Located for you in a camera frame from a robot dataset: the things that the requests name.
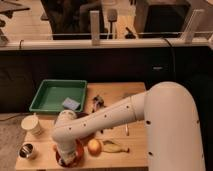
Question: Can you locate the banana peel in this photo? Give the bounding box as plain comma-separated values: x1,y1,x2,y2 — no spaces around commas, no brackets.
102,140,130,153

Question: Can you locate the small dark toy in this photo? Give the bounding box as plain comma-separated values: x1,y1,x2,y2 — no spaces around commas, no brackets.
92,95,104,112

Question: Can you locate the small metal cup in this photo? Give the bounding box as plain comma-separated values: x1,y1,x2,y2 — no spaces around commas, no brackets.
19,143,37,159

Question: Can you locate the red bowl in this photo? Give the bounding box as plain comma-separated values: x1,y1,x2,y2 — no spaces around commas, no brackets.
55,140,84,168

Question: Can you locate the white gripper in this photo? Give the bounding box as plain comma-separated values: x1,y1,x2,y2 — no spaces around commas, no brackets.
57,143,77,164

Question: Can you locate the white paper cup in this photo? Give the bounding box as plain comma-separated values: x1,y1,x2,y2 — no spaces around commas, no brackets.
21,115,42,135

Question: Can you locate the green plastic tray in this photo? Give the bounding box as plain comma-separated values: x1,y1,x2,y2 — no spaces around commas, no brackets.
29,79,87,114

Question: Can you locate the apple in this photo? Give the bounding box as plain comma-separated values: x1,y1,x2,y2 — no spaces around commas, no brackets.
87,139,101,155

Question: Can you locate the black cable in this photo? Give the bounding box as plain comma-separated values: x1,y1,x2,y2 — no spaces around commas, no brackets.
161,37,178,82

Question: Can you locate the blue sponge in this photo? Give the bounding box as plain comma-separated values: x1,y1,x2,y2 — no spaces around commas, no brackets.
62,98,80,110

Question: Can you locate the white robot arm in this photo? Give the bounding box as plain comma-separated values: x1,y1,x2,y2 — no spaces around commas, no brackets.
52,82,206,171

